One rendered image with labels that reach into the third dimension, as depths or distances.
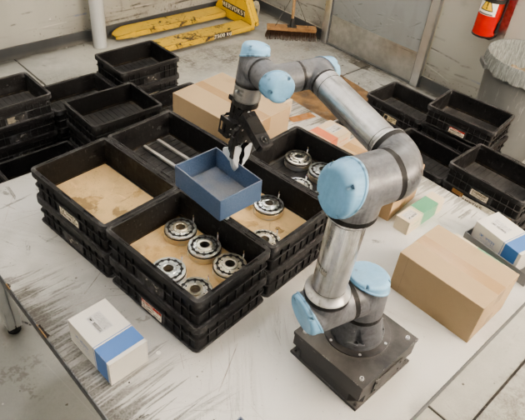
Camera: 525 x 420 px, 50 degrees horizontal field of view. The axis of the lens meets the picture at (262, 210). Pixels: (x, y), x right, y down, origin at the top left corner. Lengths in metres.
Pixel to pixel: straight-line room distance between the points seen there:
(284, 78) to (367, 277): 0.54
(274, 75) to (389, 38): 3.64
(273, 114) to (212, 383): 1.16
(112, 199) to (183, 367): 0.64
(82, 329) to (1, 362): 1.04
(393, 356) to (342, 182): 0.66
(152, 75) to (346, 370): 2.30
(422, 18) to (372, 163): 3.68
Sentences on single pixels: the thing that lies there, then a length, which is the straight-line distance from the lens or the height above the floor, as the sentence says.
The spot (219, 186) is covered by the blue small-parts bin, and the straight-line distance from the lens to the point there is 1.61.
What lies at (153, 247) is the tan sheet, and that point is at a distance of 1.77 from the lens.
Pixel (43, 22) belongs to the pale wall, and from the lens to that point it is 4.94.
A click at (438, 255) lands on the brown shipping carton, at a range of 1.87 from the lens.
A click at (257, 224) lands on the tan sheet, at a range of 1.86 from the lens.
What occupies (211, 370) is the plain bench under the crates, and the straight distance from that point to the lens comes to 1.63.
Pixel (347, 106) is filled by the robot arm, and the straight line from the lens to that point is 1.32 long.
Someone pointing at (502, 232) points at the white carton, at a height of 0.79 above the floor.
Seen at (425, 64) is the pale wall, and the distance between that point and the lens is 4.85.
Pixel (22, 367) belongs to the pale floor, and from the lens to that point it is 2.59.
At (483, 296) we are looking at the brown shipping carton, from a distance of 1.80.
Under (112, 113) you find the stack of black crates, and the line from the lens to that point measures 3.11.
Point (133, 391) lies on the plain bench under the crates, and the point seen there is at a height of 0.70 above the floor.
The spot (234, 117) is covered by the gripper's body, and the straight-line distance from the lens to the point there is 1.55.
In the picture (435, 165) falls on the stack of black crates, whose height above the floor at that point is 0.38.
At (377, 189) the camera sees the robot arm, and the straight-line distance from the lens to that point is 1.11.
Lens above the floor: 2.05
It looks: 39 degrees down
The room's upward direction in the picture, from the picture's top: 7 degrees clockwise
